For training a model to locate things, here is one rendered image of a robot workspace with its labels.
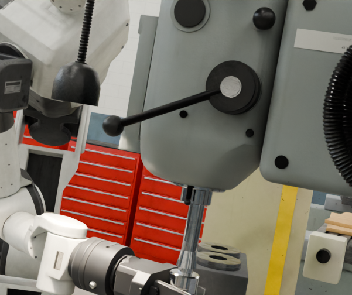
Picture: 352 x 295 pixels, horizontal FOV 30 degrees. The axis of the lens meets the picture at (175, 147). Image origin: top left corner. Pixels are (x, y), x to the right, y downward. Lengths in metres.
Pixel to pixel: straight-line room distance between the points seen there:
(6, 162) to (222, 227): 1.60
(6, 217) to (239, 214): 1.57
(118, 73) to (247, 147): 9.84
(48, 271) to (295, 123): 0.50
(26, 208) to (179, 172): 0.48
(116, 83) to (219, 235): 8.07
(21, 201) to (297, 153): 0.66
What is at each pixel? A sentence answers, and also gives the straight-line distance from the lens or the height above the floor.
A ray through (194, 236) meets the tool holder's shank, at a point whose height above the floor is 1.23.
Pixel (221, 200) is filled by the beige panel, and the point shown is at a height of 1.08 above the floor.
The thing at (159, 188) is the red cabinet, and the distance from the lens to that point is 5.73.
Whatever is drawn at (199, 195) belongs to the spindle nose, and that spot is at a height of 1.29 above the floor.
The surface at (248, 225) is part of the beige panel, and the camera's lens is 2.74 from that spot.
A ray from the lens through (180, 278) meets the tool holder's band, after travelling 0.99.
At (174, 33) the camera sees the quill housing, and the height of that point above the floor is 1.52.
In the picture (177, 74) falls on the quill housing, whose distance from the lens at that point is 0.90.
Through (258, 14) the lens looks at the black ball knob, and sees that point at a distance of 0.86.
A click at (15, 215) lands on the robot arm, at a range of 1.30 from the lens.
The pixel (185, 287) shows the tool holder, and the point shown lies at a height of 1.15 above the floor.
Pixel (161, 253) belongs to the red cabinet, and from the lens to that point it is 5.78.
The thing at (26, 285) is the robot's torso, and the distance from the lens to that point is 1.66.
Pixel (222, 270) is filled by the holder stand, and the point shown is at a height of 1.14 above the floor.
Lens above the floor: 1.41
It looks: 3 degrees down
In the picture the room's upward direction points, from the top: 10 degrees clockwise
